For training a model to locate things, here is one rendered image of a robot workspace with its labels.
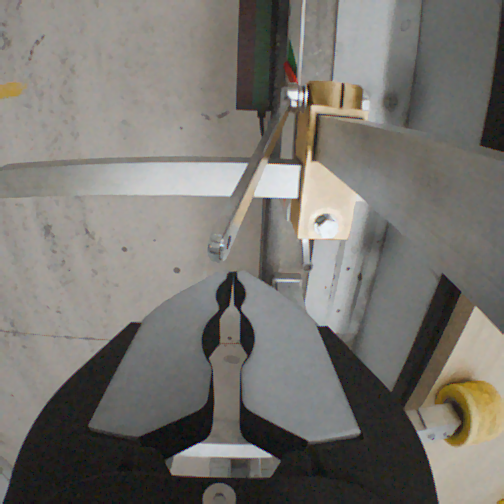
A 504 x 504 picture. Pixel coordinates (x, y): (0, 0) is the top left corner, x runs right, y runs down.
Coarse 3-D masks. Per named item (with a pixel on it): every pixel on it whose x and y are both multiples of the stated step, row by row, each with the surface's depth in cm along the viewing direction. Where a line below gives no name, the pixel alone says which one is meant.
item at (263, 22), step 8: (264, 0) 31; (264, 8) 31; (264, 16) 32; (256, 24) 32; (264, 24) 32; (256, 32) 33; (264, 32) 33; (256, 40) 33; (264, 40) 33; (256, 48) 34; (264, 48) 34; (256, 56) 34; (264, 56) 34; (256, 64) 34; (264, 64) 34; (256, 72) 35; (264, 72) 35; (256, 80) 35; (264, 80) 35; (256, 88) 36; (264, 88) 36; (256, 96) 36; (264, 96) 36; (256, 104) 37; (264, 104) 37
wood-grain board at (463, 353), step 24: (456, 312) 31; (480, 312) 28; (456, 336) 30; (480, 336) 30; (432, 360) 35; (456, 360) 32; (480, 360) 32; (432, 384) 34; (408, 408) 39; (432, 456) 44; (456, 456) 46; (480, 456) 48; (456, 480) 53; (480, 480) 56
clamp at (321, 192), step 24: (312, 96) 23; (336, 96) 22; (360, 96) 22; (312, 120) 22; (312, 144) 23; (312, 168) 24; (312, 192) 25; (336, 192) 25; (312, 216) 26; (336, 216) 26
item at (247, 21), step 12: (252, 0) 31; (240, 12) 31; (252, 12) 31; (240, 24) 32; (252, 24) 32; (240, 36) 33; (252, 36) 33; (240, 48) 33; (252, 48) 33; (240, 60) 34; (252, 60) 34; (240, 72) 35; (252, 72) 35; (240, 84) 36; (240, 96) 36
